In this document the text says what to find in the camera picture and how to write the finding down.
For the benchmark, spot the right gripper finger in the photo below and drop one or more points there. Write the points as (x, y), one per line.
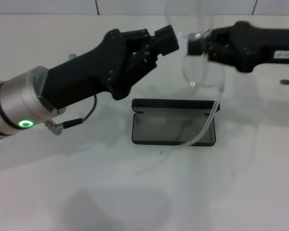
(197, 50)
(197, 38)

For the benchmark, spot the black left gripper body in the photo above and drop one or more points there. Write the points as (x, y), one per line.
(86, 74)

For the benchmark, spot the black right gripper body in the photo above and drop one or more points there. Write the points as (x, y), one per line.
(260, 45)

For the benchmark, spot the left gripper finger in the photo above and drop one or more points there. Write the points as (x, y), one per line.
(165, 33)
(168, 48)

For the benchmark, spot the clear white-framed glasses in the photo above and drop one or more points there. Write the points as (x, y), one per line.
(192, 83)

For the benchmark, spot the black glasses case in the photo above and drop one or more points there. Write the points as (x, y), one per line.
(159, 130)

